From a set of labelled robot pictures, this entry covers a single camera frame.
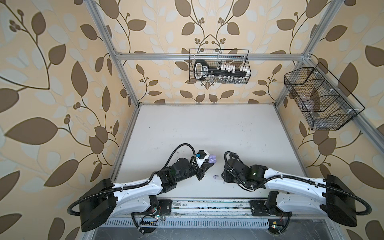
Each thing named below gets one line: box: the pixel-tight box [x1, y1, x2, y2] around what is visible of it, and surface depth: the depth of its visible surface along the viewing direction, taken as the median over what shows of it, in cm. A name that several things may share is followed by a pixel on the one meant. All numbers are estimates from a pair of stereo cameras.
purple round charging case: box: [208, 154, 217, 164], surface depth 76 cm
